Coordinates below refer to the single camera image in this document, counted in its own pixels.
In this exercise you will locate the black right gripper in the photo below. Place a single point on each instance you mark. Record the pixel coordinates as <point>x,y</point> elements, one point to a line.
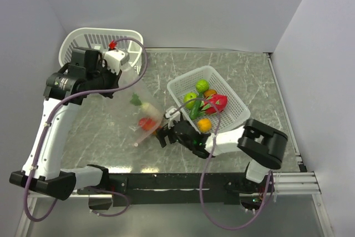
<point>165,131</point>

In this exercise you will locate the orange fake fruit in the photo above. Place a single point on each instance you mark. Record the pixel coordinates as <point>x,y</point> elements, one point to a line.
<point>204,125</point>

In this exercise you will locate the aluminium frame rail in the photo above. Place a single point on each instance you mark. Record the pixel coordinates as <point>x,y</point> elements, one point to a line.
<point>296,183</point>

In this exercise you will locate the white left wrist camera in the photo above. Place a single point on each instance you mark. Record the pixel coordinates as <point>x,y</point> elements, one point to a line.
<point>115,59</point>

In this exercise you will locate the red fake strawberry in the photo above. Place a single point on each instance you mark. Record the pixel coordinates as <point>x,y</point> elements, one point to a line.
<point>213,103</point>

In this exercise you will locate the white fake radish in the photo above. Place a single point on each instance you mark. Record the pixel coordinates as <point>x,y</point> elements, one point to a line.
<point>147,108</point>

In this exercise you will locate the red yellow fake mango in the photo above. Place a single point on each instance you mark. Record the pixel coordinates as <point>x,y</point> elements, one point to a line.
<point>148,125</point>

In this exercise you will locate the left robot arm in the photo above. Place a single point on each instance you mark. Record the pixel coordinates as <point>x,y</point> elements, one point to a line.
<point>42,172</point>

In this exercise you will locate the white perforated rectangular basket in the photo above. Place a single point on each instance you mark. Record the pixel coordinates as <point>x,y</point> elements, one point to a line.
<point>236,111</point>

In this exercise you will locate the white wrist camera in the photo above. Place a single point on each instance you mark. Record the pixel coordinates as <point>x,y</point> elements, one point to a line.
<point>172,114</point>
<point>115,59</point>

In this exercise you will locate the brown fake food piece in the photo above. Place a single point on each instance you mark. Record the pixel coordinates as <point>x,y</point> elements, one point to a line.
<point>209,93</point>

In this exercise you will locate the green fake apple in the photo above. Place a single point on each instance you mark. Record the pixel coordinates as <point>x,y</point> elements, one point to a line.
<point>189,100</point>

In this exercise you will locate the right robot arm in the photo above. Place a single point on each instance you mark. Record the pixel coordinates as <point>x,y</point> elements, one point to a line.
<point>264,144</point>

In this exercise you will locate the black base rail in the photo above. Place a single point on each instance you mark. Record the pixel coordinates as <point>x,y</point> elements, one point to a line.
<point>177,188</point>

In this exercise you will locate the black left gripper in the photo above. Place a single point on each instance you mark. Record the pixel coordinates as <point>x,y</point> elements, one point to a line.
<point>115,77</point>

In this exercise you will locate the clear zip top bag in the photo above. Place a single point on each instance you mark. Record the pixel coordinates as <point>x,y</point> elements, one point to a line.
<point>135,109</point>

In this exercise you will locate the green fake chili pepper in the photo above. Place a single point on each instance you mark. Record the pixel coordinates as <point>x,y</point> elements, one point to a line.
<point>195,110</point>

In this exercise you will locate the white slatted round basket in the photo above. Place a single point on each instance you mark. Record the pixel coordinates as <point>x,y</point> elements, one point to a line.
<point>104,39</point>

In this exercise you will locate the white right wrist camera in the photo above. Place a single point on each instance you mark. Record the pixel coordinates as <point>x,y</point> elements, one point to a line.
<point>172,114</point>

